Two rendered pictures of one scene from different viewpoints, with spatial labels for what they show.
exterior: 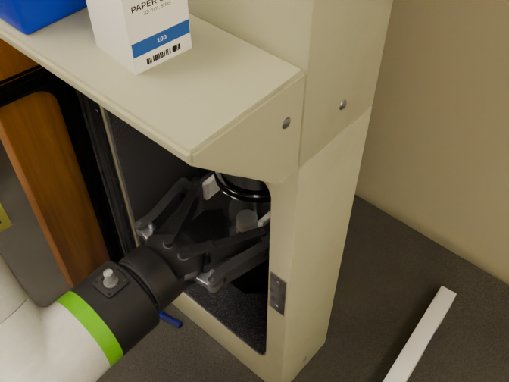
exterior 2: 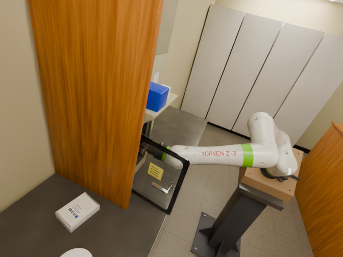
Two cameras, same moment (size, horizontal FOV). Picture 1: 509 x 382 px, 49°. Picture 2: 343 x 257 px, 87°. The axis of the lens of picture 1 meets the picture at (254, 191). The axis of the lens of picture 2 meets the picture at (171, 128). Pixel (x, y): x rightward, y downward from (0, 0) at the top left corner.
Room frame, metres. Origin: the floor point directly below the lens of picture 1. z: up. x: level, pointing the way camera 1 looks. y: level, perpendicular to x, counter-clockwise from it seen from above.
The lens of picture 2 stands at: (0.69, 0.89, 1.87)
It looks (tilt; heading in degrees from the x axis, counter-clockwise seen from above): 31 degrees down; 241
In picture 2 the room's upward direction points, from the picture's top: 15 degrees clockwise
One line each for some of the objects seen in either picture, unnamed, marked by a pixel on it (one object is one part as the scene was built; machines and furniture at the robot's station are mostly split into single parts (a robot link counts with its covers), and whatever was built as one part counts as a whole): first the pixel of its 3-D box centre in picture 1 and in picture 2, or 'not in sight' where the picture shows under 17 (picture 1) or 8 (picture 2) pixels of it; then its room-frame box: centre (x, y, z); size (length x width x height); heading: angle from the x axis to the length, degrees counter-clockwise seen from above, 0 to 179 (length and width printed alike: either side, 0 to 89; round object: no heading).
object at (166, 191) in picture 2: not in sight; (162, 186); (0.39, 0.40, 1.20); 0.10 x 0.05 x 0.03; 132
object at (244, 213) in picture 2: not in sight; (235, 217); (-0.53, 0.31, 0.45); 0.48 x 0.48 x 0.90; 47
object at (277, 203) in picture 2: not in sight; (259, 184); (-0.53, 0.31, 0.92); 0.32 x 0.32 x 0.04; 47
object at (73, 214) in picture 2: not in sight; (78, 210); (0.75, 0.29, 0.96); 0.16 x 0.12 x 0.04; 36
